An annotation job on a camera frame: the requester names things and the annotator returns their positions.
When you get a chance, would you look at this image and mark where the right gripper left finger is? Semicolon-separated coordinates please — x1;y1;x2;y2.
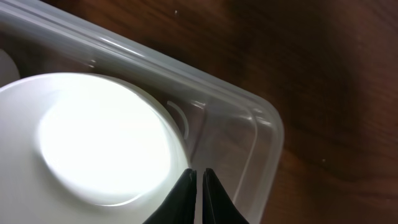
143;169;197;224

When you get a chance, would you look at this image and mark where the clear plastic container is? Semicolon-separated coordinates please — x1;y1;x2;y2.
1;1;284;223

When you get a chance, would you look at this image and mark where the white plastic bowl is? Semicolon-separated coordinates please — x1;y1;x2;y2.
1;73;189;223

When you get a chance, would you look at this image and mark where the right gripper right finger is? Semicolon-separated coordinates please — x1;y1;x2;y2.
202;168;249;224

